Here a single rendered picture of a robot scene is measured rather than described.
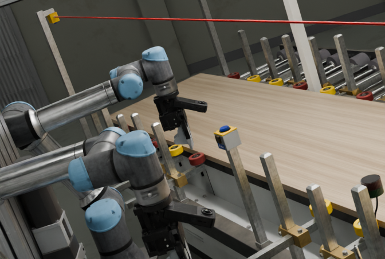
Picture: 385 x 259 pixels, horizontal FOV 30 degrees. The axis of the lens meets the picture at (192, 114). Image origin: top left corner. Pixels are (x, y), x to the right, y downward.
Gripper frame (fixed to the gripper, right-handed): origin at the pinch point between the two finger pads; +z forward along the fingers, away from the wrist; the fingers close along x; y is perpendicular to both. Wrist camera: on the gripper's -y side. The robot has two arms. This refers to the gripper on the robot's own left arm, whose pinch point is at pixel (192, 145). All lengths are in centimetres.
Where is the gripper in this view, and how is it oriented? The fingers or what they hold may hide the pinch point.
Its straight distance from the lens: 241.9
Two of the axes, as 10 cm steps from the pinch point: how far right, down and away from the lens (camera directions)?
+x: 0.0, 3.0, -9.5
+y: -9.5, 3.0, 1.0
